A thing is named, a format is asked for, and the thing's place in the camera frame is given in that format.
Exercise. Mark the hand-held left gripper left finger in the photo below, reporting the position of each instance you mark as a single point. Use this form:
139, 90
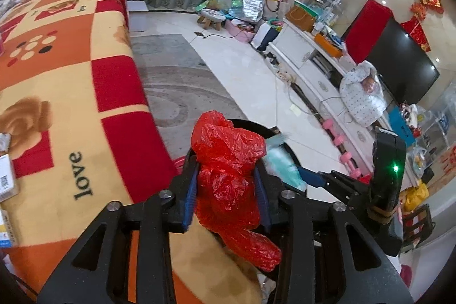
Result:
189, 197

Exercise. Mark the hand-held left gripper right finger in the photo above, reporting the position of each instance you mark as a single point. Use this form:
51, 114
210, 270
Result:
262, 199

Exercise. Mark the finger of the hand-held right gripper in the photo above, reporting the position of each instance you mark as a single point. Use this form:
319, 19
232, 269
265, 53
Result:
310, 179

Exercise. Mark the teal plastic packet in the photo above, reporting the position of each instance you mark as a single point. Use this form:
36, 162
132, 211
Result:
285, 165

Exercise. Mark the red plastic bag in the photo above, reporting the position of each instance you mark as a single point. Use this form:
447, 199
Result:
224, 161

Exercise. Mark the yellow plastic bag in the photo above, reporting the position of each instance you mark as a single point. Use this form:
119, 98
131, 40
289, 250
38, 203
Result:
415, 197

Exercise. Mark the pink dumbbell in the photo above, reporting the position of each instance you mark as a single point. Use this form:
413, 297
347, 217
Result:
333, 133
349, 163

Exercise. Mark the dark wooden chair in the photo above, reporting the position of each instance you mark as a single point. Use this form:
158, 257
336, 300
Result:
418, 222

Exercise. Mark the blue folder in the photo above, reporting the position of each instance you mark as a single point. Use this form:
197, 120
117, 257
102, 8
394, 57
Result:
400, 127

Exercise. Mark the swaddled baby doll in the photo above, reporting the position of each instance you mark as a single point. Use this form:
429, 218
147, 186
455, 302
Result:
361, 101

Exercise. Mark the black television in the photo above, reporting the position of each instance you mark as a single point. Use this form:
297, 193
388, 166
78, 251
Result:
402, 65

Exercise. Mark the grey patterned rug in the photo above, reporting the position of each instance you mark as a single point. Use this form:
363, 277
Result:
171, 76

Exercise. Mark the white television cabinet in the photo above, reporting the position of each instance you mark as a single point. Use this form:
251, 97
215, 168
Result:
302, 51

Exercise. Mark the orange box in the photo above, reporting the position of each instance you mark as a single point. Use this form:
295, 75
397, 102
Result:
327, 44

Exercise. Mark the red cloth cover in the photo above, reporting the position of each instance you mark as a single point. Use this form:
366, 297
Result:
367, 26

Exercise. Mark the brown gift box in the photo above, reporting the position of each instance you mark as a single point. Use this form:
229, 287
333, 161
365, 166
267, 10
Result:
301, 17

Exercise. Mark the pink basin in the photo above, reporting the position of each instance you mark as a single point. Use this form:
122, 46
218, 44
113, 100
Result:
237, 30

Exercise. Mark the orange red printed blanket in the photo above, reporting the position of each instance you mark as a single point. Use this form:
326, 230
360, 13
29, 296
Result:
71, 76

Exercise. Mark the silver insulated bag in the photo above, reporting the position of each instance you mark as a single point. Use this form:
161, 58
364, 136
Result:
253, 6

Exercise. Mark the small wooden stool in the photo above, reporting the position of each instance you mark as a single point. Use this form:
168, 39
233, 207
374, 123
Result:
212, 16

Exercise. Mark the white cardboard box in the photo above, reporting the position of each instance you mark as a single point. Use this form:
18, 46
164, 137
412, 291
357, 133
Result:
5, 179

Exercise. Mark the blue white small box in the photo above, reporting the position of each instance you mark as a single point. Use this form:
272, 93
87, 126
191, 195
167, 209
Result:
5, 229

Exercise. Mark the crumpled white packet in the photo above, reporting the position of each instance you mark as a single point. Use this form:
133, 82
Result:
3, 142

